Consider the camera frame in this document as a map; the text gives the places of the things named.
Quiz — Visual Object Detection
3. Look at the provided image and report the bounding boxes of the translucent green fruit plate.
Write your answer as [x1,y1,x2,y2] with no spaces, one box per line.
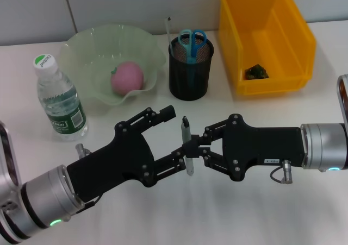
[58,23,166,112]

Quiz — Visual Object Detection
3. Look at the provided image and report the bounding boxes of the clear green-label water bottle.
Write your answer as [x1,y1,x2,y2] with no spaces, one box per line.
[33,54,89,142]

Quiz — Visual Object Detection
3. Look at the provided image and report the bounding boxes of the transparent plastic ruler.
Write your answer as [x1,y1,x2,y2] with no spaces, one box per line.
[165,16,175,49]

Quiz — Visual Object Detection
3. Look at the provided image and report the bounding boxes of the blue teal scissors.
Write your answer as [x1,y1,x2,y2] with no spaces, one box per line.
[178,29,208,88]

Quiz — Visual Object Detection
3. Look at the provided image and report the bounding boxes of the yellow plastic bin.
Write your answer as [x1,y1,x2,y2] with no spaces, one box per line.
[217,0,318,96]

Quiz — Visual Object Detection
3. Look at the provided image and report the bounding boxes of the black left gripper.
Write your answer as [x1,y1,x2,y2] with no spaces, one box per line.
[66,105,178,202]

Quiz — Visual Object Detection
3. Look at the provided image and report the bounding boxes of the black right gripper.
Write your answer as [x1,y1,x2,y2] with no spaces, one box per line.
[143,113,306,188]

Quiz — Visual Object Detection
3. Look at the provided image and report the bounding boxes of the green plastic wrapper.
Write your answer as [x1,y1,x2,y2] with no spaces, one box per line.
[244,63,270,80]

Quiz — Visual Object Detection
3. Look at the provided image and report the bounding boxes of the left arm gripper cable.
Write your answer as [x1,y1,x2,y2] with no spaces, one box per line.
[75,143,102,215]

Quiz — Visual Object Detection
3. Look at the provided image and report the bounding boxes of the pink toy peach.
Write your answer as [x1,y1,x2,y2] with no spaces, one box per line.
[110,61,145,96]

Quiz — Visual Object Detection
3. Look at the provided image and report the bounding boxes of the black mesh pen holder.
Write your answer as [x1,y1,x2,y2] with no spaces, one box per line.
[167,35,215,102]

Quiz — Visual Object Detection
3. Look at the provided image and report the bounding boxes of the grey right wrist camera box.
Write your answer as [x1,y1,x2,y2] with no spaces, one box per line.
[337,75,348,126]

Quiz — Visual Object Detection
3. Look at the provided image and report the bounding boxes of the grey white ballpoint pen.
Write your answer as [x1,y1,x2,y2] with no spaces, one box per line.
[181,116,195,177]

